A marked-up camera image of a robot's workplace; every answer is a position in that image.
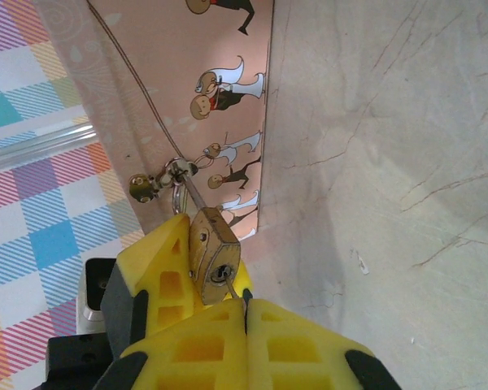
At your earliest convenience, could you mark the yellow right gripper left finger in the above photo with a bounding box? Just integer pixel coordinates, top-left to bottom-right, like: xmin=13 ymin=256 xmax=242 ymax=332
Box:
xmin=120 ymin=298 xmax=249 ymax=390

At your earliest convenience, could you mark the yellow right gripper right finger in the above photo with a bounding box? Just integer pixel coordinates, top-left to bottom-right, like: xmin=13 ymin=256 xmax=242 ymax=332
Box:
xmin=246 ymin=298 xmax=377 ymax=390

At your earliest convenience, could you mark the silver key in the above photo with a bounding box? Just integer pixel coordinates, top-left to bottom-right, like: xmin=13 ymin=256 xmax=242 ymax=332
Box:
xmin=223 ymin=271 xmax=249 ymax=306

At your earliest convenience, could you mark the brass padlock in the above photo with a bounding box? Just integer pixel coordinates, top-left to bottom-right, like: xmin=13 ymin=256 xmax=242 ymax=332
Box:
xmin=181 ymin=174 xmax=242 ymax=307

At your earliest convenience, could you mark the brass spare key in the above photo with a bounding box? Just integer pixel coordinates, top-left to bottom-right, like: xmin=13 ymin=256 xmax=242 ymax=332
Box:
xmin=129 ymin=173 xmax=163 ymax=203

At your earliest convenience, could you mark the pastel checkered cloth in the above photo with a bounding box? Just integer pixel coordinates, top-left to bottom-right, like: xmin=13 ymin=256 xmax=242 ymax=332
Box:
xmin=0 ymin=0 xmax=148 ymax=390

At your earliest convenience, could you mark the clear plastic rod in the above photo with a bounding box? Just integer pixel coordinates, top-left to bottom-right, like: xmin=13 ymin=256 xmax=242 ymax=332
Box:
xmin=0 ymin=123 xmax=98 ymax=175

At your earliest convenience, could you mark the pink cartoon print box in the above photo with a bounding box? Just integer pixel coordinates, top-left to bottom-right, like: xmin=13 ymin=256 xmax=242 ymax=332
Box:
xmin=31 ymin=0 xmax=276 ymax=245

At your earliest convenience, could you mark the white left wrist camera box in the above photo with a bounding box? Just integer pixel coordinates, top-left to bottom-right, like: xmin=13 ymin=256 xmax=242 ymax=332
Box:
xmin=76 ymin=256 xmax=119 ymax=335

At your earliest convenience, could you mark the silver key ring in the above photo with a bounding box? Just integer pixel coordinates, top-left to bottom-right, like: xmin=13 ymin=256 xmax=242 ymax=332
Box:
xmin=156 ymin=156 xmax=201 ymax=217

